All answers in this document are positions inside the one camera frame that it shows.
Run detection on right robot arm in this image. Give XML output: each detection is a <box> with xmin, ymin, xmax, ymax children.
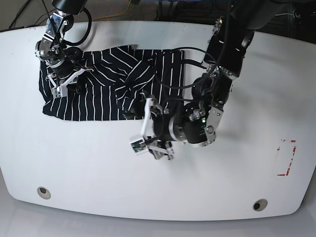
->
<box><xmin>35</xmin><ymin>0</ymin><xmax>94</xmax><ymax>99</ymax></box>

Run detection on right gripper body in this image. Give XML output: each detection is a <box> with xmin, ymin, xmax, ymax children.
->
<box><xmin>46</xmin><ymin>68</ymin><xmax>94</xmax><ymax>88</ymax></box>

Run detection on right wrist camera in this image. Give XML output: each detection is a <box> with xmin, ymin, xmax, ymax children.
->
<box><xmin>52</xmin><ymin>85</ymin><xmax>68</xmax><ymax>99</ymax></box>

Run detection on right table cable grommet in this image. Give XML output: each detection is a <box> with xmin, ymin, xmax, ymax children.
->
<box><xmin>253</xmin><ymin>199</ymin><xmax>268</xmax><ymax>212</ymax></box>

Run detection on yellow floor cable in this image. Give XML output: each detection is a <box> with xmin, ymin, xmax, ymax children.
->
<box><xmin>90</xmin><ymin>0</ymin><xmax>131</xmax><ymax>22</ymax></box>

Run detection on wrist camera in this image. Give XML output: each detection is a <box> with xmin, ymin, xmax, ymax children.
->
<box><xmin>52</xmin><ymin>85</ymin><xmax>68</xmax><ymax>99</ymax></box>
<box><xmin>130</xmin><ymin>137</ymin><xmax>149</xmax><ymax>156</ymax></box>

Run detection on left table cable grommet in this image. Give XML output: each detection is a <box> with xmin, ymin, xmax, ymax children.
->
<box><xmin>37</xmin><ymin>187</ymin><xmax>51</xmax><ymax>200</ymax></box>

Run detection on table cable grommet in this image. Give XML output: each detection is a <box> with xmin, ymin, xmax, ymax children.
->
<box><xmin>253</xmin><ymin>199</ymin><xmax>268</xmax><ymax>212</ymax></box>
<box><xmin>37</xmin><ymin>187</ymin><xmax>51</xmax><ymax>200</ymax></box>

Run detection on black white striped t-shirt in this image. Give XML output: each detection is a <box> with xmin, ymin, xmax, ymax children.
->
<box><xmin>39</xmin><ymin>45</ymin><xmax>185</xmax><ymax>121</ymax></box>

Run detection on red tape rectangle marking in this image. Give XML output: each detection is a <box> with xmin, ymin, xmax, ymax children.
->
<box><xmin>275</xmin><ymin>139</ymin><xmax>296</xmax><ymax>177</ymax></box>

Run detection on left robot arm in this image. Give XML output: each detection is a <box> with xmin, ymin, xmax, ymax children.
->
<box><xmin>130</xmin><ymin>0</ymin><xmax>287</xmax><ymax>160</ymax></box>

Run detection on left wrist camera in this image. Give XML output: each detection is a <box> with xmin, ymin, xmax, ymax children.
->
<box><xmin>130</xmin><ymin>137</ymin><xmax>149</xmax><ymax>156</ymax></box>

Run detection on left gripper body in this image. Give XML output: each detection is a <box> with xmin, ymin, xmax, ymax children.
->
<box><xmin>129</xmin><ymin>92</ymin><xmax>174</xmax><ymax>160</ymax></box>

